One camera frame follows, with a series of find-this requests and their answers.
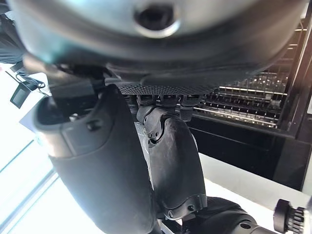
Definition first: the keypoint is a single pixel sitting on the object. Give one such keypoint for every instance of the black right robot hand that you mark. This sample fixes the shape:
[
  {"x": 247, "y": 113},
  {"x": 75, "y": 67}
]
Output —
[{"x": 102, "y": 170}]

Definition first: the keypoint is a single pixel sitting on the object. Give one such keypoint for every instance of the small black rectangular tag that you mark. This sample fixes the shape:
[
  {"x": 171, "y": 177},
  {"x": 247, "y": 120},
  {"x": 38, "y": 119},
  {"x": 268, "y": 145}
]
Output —
[{"x": 18, "y": 96}]

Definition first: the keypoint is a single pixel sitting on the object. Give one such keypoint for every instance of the black rounded robot part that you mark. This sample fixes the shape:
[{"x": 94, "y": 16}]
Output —
[{"x": 229, "y": 217}]

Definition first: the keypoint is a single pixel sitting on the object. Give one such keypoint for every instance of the dark pleated cloth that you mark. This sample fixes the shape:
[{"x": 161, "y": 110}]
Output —
[{"x": 7, "y": 41}]

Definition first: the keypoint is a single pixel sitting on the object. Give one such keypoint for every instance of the black knurled knob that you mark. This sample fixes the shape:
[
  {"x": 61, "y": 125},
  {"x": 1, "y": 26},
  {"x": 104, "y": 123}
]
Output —
[{"x": 286, "y": 217}]

